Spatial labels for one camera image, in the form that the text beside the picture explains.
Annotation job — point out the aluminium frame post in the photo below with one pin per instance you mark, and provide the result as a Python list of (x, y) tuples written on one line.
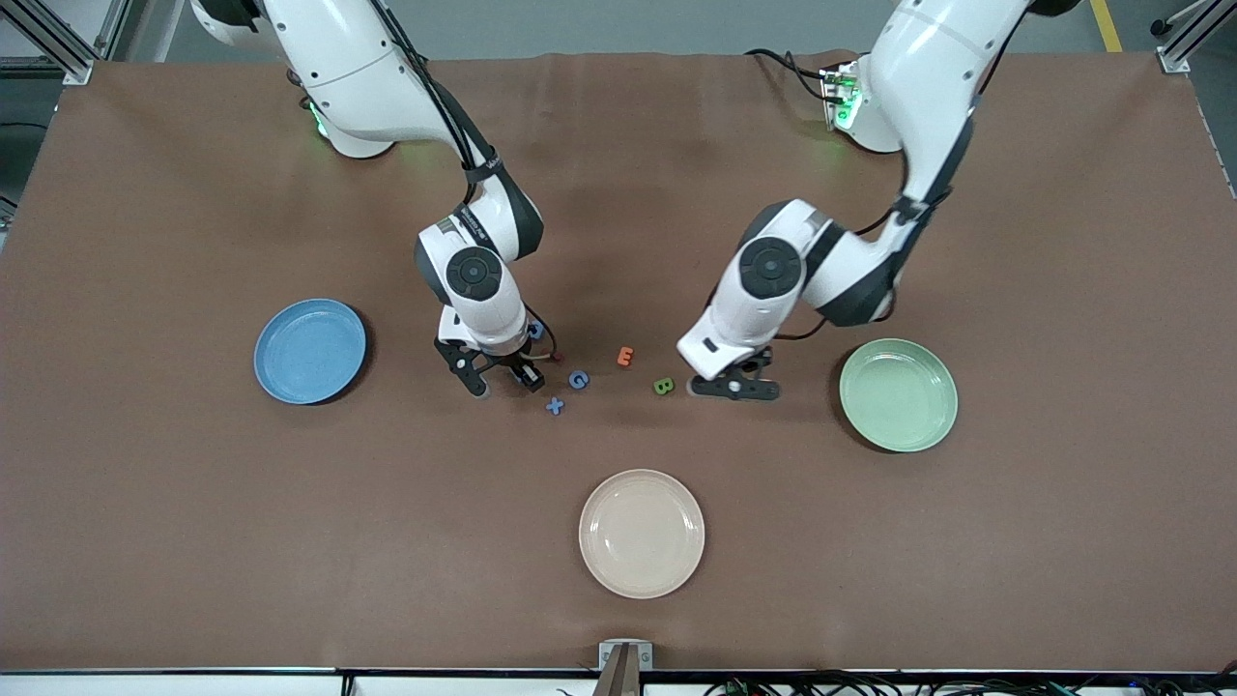
[(72, 68), (1174, 60)]

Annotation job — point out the brown table cover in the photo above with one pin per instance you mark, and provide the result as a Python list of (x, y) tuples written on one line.
[(618, 193)]

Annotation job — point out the blue foam letter G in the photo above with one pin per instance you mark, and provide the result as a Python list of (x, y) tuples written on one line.
[(585, 382)]

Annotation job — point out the blue plate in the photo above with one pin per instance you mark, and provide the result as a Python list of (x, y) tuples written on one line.
[(309, 353)]

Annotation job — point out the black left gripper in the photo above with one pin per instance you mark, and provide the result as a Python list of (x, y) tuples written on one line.
[(760, 362)]

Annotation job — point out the grey metal camera mount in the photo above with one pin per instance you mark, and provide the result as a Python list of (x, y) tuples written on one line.
[(625, 657)]

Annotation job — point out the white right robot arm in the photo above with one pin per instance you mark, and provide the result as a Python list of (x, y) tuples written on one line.
[(338, 68)]

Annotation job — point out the green foam letter B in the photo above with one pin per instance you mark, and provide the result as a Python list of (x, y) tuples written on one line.
[(663, 387)]

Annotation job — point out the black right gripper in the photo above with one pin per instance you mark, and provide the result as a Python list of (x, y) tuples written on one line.
[(515, 364)]

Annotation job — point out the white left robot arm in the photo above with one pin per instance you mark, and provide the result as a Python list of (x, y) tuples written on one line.
[(928, 68)]

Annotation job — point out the beige plate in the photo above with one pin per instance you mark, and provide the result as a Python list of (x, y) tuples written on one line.
[(642, 534)]

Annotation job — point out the green plate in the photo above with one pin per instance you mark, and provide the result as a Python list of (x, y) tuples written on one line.
[(899, 396)]

